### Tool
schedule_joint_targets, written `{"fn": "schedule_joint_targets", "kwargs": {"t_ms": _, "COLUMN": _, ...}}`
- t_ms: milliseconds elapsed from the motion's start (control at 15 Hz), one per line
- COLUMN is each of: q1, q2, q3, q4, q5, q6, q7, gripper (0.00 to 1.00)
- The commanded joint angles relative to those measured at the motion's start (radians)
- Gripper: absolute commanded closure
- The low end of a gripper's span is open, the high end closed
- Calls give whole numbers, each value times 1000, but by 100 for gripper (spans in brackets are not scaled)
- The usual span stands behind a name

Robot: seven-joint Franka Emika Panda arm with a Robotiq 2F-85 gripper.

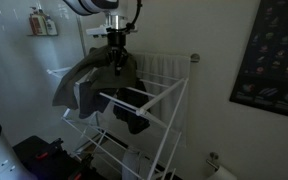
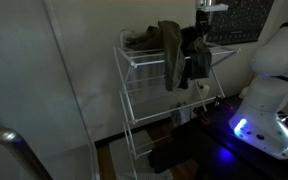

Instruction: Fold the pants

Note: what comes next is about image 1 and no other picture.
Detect white toilet paper roll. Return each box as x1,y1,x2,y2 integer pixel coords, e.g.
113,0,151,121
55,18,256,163
206,165,238,180

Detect white wall towel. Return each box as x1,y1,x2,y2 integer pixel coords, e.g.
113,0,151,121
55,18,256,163
132,51,192,148

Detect white cloth on rack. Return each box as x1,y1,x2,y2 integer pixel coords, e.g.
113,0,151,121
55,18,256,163
121,148,152,180

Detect white pump bottle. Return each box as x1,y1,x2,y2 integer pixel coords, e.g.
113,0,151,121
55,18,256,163
45,12,59,37

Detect dark grey garment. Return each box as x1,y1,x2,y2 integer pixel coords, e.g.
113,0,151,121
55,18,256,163
77,78,151,135

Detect chrome towel bar mount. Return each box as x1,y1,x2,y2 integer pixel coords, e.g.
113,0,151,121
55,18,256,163
190,53,201,64

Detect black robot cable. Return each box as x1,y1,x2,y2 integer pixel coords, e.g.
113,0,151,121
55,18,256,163
126,0,144,32

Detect chrome toilet paper holder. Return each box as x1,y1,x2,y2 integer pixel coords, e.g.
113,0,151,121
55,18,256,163
205,152,220,172

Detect dark wall poster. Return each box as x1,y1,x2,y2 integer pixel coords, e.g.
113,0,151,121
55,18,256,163
229,0,288,121

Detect red label pump bottle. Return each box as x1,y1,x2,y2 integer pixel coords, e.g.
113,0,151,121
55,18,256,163
28,5,49,36

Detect olive green pants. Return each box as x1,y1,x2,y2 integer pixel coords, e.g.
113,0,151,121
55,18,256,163
51,44,139,111

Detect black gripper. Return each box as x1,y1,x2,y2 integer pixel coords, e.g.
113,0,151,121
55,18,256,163
105,29,130,77

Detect black clamp red handle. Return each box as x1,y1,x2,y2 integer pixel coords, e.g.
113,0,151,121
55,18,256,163
67,154,95,180
33,138,65,162

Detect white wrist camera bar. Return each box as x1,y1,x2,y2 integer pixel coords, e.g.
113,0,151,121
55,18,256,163
85,22,139,38

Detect white wire drying rack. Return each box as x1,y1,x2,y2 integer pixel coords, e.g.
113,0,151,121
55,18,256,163
46,66,191,180

